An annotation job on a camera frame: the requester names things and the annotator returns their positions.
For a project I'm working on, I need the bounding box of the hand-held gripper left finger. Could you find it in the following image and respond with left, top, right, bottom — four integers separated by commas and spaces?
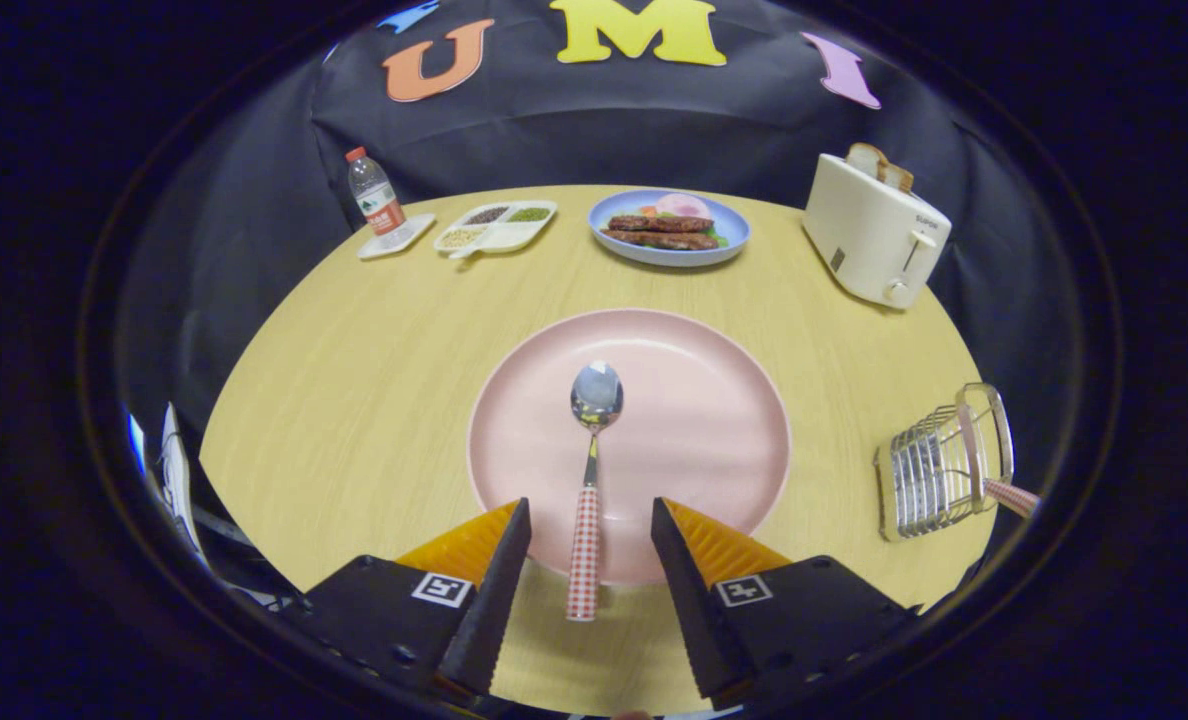
284, 497, 533, 701

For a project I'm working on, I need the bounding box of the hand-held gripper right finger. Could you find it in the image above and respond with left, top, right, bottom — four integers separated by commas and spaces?
651, 497, 920, 706

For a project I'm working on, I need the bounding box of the spoon with red checked handle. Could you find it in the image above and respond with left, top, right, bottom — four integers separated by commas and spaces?
566, 361, 625, 623

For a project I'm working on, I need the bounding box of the fork with red checked handle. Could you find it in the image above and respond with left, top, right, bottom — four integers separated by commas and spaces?
954, 400, 1041, 519

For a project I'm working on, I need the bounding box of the pink plate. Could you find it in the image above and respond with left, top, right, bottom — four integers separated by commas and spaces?
467, 308, 792, 587

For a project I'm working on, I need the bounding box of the brown grilled sausage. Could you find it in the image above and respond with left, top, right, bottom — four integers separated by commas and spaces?
601, 229, 720, 251
608, 214, 715, 234

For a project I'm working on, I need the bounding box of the white divided condiment dish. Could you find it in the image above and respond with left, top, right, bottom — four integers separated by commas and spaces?
433, 200, 559, 261

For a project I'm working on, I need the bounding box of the green lettuce leaf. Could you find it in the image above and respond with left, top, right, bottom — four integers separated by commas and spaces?
634, 205, 731, 248

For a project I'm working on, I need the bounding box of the blue plate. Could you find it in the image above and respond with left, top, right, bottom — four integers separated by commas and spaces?
588, 189, 752, 268

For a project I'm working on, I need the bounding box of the white square coaster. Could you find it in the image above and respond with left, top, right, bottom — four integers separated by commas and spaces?
357, 213, 437, 261

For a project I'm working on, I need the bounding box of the white toaster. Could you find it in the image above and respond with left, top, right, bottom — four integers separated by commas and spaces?
802, 152, 953, 310

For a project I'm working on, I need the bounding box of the clear water bottle red cap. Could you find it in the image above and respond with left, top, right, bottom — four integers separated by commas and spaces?
345, 147, 408, 238

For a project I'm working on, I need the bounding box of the clear wire cutlery rack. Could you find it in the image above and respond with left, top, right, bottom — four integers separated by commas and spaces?
874, 383, 1015, 543

